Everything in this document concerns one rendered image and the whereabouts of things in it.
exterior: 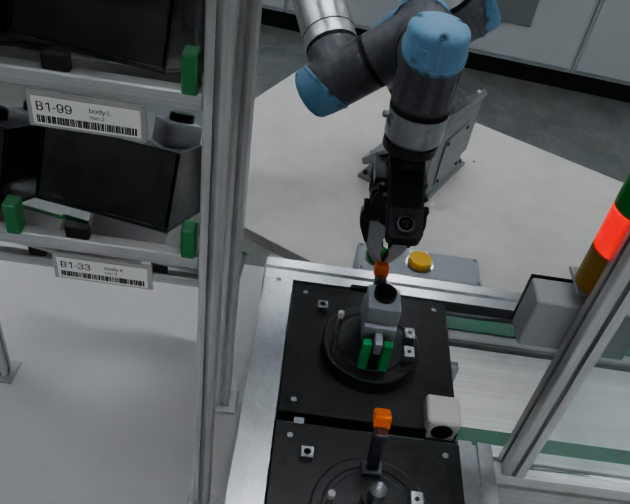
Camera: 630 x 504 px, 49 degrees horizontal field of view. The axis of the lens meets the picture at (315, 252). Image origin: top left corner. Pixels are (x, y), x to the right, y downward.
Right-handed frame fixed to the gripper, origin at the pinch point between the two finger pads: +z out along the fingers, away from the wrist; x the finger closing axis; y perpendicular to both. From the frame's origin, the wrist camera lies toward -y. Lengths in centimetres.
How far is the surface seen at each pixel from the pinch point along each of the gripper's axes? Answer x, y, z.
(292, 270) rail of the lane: 12.5, 7.0, 10.8
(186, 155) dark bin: 23.8, -22.9, -30.1
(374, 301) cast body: 1.5, -10.5, -2.4
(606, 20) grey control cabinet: -130, 278, 65
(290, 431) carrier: 10.1, -24.2, 9.1
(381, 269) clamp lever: 0.2, -2.5, -0.9
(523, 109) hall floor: -97, 252, 107
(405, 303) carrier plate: -5.5, 1.4, 9.1
